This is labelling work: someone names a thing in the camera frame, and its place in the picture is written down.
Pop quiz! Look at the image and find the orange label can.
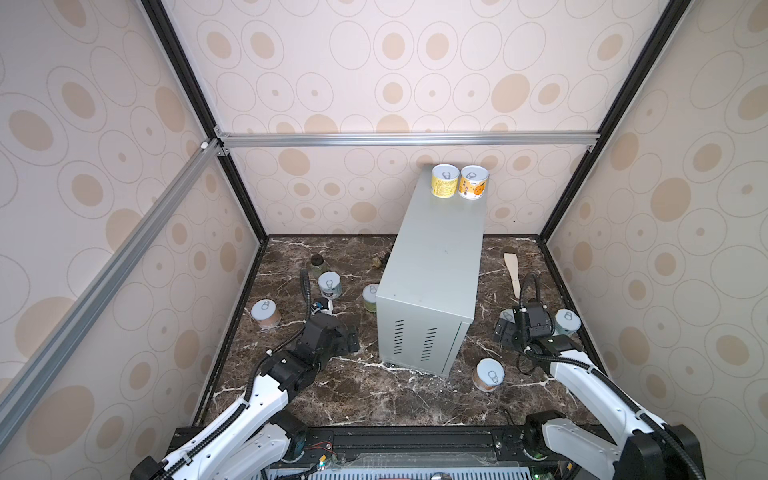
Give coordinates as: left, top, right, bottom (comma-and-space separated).
457, 165, 489, 200

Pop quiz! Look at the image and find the yellow label can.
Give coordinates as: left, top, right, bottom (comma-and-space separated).
431, 164, 460, 199

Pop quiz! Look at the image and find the pink label can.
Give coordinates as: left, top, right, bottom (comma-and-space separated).
499, 309, 515, 322

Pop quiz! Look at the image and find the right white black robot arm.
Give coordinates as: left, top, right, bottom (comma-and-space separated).
493, 295, 705, 479

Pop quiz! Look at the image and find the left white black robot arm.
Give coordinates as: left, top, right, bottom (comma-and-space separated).
130, 269, 359, 479

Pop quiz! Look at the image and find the teal label can right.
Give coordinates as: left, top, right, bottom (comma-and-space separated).
553, 308, 582, 336

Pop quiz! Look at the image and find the teal label can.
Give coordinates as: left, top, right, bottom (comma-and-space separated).
553, 308, 582, 336
317, 271, 342, 300

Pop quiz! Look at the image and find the teal label can left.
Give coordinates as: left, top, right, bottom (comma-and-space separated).
317, 271, 342, 300

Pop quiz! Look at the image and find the green label can behind cabinet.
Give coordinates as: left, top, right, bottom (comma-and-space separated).
362, 284, 379, 313

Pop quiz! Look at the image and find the wooden spatula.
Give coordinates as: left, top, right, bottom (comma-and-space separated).
504, 253, 521, 299

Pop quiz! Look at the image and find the brown label can left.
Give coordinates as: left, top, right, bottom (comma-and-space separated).
250, 299, 281, 329

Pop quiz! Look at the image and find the red label can front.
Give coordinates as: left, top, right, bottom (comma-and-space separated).
472, 358, 505, 392

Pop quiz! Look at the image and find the grey metal cabinet box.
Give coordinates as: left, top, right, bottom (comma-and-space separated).
376, 168, 487, 377

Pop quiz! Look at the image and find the left diagonal aluminium bar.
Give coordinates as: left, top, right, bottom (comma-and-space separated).
0, 137, 222, 448

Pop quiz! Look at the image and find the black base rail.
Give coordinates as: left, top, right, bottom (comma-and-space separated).
170, 422, 676, 480

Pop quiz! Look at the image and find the horizontal aluminium frame bar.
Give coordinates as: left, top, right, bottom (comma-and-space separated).
202, 130, 600, 153

